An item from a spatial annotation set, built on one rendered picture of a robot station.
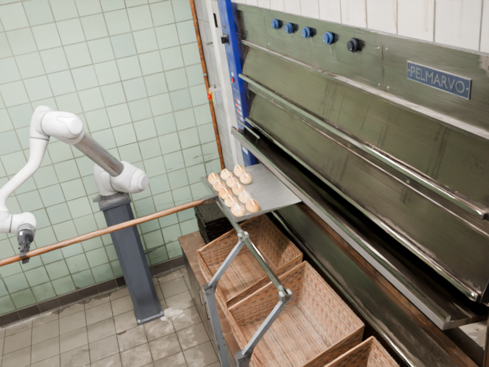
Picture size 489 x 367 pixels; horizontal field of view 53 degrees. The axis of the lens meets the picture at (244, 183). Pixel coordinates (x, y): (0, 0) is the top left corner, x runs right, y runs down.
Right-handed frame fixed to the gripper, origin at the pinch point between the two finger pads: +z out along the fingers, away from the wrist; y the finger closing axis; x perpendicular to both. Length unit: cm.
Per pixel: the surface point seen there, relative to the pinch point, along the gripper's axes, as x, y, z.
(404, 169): -132, -54, 117
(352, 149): -137, -46, 79
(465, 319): -129, -22, 148
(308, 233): -136, 19, 32
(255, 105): -137, -35, -26
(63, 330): 16, 120, -89
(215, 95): -131, -27, -87
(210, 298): -78, 30, 41
